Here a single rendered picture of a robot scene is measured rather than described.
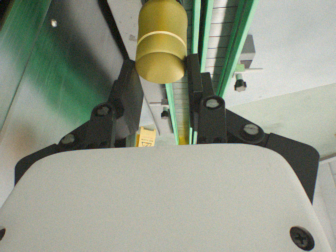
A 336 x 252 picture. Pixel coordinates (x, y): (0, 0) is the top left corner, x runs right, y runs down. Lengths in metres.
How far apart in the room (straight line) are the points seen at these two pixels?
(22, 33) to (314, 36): 0.80
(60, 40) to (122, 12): 0.21
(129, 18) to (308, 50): 0.64
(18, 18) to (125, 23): 0.34
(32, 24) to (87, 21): 0.20
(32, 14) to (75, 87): 0.15
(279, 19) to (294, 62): 0.24
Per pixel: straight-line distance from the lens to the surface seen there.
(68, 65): 0.34
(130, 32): 0.54
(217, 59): 0.61
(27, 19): 0.22
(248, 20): 0.42
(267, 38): 0.78
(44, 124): 0.28
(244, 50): 0.69
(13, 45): 0.21
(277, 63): 0.90
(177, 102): 0.80
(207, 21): 0.40
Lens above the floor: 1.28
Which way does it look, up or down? 23 degrees down
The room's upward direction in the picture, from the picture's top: 178 degrees counter-clockwise
